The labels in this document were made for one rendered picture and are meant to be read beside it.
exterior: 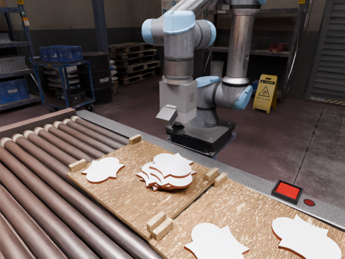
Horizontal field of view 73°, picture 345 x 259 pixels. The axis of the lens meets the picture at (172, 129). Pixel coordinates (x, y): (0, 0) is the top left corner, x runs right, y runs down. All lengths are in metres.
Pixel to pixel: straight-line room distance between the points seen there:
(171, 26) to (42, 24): 5.23
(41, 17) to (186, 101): 5.27
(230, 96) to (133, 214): 0.63
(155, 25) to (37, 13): 5.05
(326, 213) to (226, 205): 0.29
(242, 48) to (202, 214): 0.65
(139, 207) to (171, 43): 0.45
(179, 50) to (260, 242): 0.50
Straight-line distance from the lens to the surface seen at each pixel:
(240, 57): 1.01
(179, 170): 0.75
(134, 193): 0.75
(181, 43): 0.59
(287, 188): 0.85
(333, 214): 0.85
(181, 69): 0.59
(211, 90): 1.07
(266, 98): 4.21
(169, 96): 0.63
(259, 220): 0.71
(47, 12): 5.82
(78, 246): 0.67
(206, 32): 0.68
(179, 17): 0.58
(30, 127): 1.39
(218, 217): 0.69
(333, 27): 5.15
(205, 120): 1.12
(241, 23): 1.00
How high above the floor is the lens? 1.42
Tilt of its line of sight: 25 degrees down
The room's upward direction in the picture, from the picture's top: straight up
